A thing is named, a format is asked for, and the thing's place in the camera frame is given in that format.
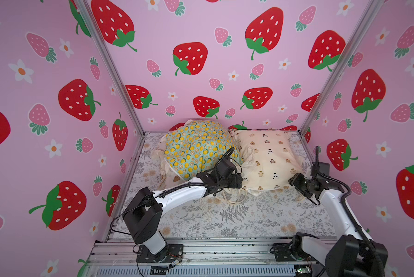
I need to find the left aluminium frame post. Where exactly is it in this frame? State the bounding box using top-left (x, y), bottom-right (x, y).
top-left (76, 0), bottom-right (145, 138)

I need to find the lemon print pillow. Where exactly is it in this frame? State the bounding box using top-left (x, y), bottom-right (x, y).
top-left (163, 120), bottom-right (242, 181)

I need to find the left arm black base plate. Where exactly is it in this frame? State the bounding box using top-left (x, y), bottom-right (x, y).
top-left (136, 244), bottom-right (184, 263)

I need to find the right aluminium frame post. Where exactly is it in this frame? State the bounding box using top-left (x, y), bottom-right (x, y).
top-left (298, 0), bottom-right (384, 138)

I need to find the cream bear print pillow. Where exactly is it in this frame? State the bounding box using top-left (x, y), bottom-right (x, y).
top-left (230, 129), bottom-right (303, 195)

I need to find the cream large-bear print pillow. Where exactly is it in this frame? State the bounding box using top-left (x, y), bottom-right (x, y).
top-left (151, 135), bottom-right (186, 190)

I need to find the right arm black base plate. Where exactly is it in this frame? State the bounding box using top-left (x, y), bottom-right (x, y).
top-left (269, 242), bottom-right (304, 262)

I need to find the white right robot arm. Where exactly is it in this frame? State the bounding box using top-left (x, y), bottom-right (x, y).
top-left (288, 162), bottom-right (388, 277)

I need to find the aluminium frame post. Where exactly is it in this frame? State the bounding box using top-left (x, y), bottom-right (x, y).
top-left (298, 0), bottom-right (384, 138)
top-left (76, 0), bottom-right (145, 138)

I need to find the floral grey table mat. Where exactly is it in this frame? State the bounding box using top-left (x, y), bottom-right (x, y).
top-left (121, 132), bottom-right (336, 239)

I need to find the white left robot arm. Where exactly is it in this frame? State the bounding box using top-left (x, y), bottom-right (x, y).
top-left (120, 158), bottom-right (243, 260)

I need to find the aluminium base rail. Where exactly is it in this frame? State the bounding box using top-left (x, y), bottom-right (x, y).
top-left (83, 237), bottom-right (325, 277)

